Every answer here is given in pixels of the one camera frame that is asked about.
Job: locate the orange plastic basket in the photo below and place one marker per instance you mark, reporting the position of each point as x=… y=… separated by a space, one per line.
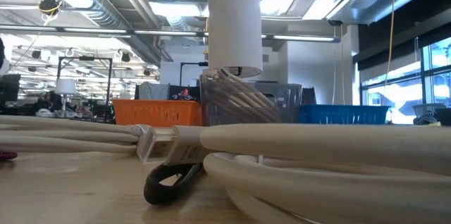
x=155 y=113

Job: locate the grey translucent plastic basket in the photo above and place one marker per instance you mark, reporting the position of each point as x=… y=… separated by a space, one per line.
x=285 y=100

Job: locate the grey covered object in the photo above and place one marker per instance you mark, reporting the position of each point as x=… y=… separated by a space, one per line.
x=153 y=91

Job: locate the white shade wooden table lamp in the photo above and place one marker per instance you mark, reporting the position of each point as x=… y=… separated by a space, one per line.
x=234 y=23

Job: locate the blue plastic basket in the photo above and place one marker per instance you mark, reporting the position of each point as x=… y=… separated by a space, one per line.
x=341 y=115

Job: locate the long ceiling light bar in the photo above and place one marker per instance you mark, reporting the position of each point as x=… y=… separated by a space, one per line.
x=95 y=30

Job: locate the white background lamp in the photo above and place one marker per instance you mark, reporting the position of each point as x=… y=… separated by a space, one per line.
x=65 y=86

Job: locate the person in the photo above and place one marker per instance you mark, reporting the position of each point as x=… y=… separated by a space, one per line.
x=53 y=100

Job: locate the black ceiling-mounted device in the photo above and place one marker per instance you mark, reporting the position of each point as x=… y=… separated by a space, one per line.
x=49 y=5

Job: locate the grey bin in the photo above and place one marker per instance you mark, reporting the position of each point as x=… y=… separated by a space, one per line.
x=428 y=107

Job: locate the black monitor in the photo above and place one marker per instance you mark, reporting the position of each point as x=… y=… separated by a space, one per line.
x=10 y=88

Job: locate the black bundle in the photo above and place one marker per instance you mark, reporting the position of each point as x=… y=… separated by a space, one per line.
x=444 y=116

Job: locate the black thin stand frame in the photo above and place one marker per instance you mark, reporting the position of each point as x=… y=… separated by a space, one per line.
x=192 y=63

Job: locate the black background rig frame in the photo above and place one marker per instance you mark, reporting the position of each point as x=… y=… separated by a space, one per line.
x=84 y=58

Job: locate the window with dark frame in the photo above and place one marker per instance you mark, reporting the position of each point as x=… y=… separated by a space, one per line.
x=398 y=93

